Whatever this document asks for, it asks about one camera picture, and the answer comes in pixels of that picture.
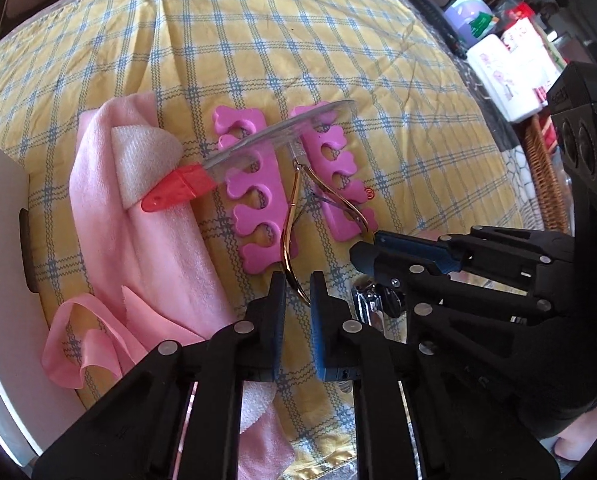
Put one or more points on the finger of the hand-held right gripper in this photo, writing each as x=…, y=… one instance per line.
x=383, y=262
x=418, y=250

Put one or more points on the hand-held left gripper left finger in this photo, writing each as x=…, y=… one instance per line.
x=278, y=325

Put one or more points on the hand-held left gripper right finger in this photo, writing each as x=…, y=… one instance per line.
x=323, y=325

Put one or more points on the silver nail clipper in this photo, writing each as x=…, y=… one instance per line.
x=371, y=306

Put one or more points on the pink toe separator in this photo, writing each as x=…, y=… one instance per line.
x=248, y=187
x=334, y=225

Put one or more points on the gold cuticle nipper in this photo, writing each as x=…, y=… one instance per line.
x=282, y=247

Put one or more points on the wicker basket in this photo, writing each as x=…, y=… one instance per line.
x=546, y=185

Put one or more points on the pink towel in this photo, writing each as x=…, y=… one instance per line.
x=168, y=260

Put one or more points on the white tissue packet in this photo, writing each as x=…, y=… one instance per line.
x=503, y=80

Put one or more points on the red white packet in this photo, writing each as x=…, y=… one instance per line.
x=528, y=35

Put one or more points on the yellow plaid cloth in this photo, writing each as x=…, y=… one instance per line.
x=328, y=60

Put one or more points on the person's leg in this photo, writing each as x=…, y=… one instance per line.
x=583, y=435

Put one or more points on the purple plastic container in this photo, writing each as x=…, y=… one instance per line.
x=466, y=15

